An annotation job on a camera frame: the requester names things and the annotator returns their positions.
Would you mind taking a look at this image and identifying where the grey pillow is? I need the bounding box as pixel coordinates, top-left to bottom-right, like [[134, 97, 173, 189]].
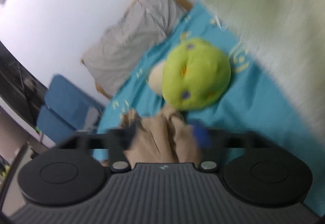
[[81, 0, 189, 95]]

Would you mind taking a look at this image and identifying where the pale green fleece blanket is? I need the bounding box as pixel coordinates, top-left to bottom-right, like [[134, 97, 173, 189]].
[[201, 0, 324, 137]]

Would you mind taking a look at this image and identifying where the turquoise patterned bed sheet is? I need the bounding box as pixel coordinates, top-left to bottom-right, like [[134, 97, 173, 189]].
[[97, 3, 324, 216]]

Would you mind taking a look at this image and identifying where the green plush toy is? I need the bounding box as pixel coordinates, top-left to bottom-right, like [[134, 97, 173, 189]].
[[148, 37, 231, 111]]

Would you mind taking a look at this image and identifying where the blue covered chair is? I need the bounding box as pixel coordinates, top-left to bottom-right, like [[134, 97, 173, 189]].
[[36, 74, 104, 144]]

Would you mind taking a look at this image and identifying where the dark window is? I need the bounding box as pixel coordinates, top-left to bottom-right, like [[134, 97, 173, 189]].
[[0, 44, 47, 127]]

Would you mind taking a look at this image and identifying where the tan t-shirt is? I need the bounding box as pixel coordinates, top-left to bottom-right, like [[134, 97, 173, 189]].
[[119, 106, 201, 168]]

